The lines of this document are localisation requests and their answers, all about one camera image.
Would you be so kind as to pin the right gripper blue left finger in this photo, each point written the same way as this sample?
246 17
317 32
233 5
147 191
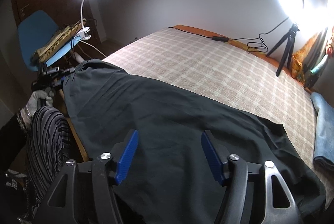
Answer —
123 154

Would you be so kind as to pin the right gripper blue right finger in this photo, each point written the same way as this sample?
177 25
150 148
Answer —
217 157

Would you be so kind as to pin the dark green pants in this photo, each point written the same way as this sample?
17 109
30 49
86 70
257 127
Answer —
169 180

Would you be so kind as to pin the left gloved hand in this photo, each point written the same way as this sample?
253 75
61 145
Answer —
38 99

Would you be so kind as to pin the leopard print cloth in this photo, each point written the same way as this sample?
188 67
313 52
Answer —
61 36

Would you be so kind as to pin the blue plastic chair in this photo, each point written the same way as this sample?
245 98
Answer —
35 32

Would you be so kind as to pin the person's striped trouser leg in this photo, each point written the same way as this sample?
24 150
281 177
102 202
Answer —
47 149

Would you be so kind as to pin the bed with checkered sheet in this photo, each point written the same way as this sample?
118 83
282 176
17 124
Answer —
230 76

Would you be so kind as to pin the folded blue towel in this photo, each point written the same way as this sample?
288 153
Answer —
323 148

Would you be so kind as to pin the orange patterned cloth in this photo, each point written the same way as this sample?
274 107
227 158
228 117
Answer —
296 65

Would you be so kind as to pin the black tripod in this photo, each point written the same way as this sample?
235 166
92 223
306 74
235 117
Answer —
286 58

